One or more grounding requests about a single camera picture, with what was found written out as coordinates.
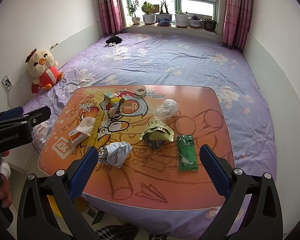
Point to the chick plush toy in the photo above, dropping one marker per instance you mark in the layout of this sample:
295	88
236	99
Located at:
43	67

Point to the clear plastic bag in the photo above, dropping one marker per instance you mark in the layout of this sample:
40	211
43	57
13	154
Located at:
167	107

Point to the orange white medicine box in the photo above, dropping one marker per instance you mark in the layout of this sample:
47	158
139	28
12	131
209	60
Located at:
76	136

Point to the gold green foil pouch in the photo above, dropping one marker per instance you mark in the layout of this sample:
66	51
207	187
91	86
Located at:
156	132

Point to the plaid cloth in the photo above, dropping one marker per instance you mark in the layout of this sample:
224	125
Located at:
115	232

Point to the black white wall sticker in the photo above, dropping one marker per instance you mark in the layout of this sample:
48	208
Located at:
7	83

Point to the blue white porcelain plant pot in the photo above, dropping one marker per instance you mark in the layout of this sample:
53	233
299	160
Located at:
164	19

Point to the small pale box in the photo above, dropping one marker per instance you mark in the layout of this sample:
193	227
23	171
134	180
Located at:
109	96

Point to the bushy plant white pot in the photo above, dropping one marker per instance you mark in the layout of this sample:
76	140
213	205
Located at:
149	18

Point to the yellow round object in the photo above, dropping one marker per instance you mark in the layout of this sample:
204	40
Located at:
53	207

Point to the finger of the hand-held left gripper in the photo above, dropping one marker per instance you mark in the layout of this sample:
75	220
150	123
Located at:
13	112
37	115

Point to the dark plant pot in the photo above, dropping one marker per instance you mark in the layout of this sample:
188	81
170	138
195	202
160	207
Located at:
210	26

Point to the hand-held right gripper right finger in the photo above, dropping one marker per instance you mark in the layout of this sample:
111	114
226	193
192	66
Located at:
215	170

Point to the black cloth item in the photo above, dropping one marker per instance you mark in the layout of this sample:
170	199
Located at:
114	40

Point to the crumpled yellow snack wrapper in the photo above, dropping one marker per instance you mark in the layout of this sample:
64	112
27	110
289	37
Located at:
115	108

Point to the white paper ball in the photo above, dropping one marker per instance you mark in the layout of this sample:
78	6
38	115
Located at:
118	153

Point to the transparent plastic bag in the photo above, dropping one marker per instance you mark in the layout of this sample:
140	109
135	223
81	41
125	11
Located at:
41	135

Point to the green plastic packet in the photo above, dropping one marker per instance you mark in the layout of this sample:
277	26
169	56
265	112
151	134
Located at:
187	152

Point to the low white blue plant pot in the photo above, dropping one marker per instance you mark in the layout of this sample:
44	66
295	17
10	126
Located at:
195	23

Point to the person's left hand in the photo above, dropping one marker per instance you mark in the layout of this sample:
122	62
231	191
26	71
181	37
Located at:
4	187

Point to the small printed carton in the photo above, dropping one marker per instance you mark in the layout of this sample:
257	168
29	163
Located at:
90	212

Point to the plain white plant pot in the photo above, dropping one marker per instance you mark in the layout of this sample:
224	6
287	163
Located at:
182	21

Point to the pink curtain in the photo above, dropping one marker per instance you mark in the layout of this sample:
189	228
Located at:
110	7
236	12

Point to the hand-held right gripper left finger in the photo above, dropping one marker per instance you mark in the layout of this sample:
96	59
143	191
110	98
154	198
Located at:
86	170

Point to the tan cardboard piece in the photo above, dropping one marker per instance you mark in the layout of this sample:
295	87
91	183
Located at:
156	8

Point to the yellow ruler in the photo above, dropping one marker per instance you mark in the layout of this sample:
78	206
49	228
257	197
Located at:
95	130

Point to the white tape roll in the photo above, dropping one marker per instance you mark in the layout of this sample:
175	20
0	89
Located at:
140	90

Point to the small tree white pot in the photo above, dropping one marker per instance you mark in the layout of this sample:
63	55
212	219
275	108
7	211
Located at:
135	20

